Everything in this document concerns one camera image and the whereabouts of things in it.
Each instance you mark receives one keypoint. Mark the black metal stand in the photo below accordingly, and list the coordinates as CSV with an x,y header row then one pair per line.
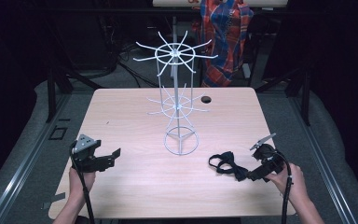
x,y
52,93
305,96

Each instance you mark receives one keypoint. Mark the black tape square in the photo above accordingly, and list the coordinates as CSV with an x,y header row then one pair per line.
x,y
58,133

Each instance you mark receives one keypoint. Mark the aluminium floor rail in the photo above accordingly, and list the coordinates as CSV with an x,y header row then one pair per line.
x,y
323,161
28,161

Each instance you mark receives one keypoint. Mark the red blue plaid cloth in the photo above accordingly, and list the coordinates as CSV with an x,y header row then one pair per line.
x,y
225,40

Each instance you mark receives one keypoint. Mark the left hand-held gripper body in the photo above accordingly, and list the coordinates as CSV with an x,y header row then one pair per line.
x,y
85,152

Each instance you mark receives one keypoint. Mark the black bow tie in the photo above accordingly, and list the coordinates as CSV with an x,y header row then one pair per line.
x,y
228,165

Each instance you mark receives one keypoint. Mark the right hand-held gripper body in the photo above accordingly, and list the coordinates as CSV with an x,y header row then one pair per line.
x,y
268,160

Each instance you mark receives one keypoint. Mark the person's left hand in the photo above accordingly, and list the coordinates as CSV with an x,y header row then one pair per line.
x,y
77,182

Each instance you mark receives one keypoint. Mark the person's right hand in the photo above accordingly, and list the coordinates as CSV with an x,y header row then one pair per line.
x,y
289,182

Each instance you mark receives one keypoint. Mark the grey tape strip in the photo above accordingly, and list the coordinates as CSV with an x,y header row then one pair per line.
x,y
54,199

